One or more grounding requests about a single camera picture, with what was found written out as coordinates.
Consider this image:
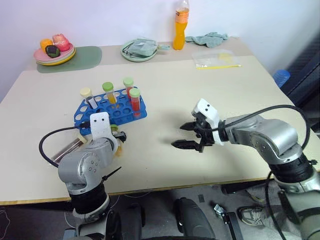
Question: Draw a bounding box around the light green round plate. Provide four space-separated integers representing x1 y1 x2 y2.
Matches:
120 39 159 63

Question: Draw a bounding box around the black metal bracket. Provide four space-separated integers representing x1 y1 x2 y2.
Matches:
221 211 245 240

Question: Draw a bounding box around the orange yellow toy food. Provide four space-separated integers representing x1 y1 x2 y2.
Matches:
39 38 54 54

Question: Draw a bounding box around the cream cap grey test tube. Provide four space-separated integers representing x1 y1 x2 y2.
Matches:
79 87 98 110

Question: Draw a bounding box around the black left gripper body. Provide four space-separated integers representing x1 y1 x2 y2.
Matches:
115 131 127 144

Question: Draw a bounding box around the cream cap brown test tube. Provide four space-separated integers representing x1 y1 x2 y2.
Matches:
50 133 89 163

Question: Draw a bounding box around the orange drink bottle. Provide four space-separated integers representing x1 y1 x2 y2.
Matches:
172 0 191 51

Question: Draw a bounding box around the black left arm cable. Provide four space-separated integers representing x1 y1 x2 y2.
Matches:
38 120 92 168

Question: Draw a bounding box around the pink plate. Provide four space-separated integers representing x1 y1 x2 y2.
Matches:
33 42 75 62

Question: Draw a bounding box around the green cloth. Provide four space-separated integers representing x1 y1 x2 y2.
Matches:
184 31 231 49

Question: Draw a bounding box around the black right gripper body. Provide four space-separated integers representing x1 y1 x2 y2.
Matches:
194 115 217 154

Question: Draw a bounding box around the pink toy cake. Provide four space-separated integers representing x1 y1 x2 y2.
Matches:
52 32 71 52

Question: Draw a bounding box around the green placemat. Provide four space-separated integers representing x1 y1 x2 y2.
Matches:
36 45 103 74

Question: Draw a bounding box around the black hanging body cable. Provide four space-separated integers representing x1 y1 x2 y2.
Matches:
264 171 287 240

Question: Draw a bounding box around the black zip tie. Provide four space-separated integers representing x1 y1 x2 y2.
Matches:
100 166 123 184

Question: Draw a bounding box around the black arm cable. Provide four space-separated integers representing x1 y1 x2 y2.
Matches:
38 120 92 168
211 104 311 156

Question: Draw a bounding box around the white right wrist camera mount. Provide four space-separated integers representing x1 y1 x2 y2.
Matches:
191 98 225 146

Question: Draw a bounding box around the blue bottle cap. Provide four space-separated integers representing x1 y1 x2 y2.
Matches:
272 69 291 89

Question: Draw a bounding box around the yellow plate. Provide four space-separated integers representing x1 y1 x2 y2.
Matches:
37 51 77 67

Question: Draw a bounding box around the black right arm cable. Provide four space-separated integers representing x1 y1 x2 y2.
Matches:
211 104 311 156

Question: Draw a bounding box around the dark green toy food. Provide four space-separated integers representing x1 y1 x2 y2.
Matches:
44 44 62 59

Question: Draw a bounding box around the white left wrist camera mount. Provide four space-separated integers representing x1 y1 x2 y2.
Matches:
89 111 119 151

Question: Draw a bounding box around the green cap yellow test tube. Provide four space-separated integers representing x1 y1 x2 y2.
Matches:
101 81 119 105
110 123 124 158

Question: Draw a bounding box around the green cap red test tube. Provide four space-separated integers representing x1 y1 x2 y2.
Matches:
128 87 142 119
122 77 135 101

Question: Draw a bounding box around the blue test tube rack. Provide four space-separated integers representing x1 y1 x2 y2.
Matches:
73 86 148 137

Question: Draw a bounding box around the large dark rounded shape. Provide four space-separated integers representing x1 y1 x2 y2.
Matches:
174 196 216 240

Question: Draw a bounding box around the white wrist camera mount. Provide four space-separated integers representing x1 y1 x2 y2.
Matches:
191 98 225 146
89 111 119 151

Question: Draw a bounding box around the black table foot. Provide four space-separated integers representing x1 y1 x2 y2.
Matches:
220 181 270 196

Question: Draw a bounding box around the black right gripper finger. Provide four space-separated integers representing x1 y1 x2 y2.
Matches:
170 139 202 150
179 121 201 132

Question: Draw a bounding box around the clear zip bag yellow strip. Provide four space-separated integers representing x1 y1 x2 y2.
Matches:
191 48 243 71

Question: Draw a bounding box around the black carbon pattern case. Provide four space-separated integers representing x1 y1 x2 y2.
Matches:
281 31 320 109

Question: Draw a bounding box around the grey shoe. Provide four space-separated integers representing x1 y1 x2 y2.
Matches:
236 205 271 227

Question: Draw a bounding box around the pale green plate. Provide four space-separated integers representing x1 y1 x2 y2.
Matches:
36 47 76 64

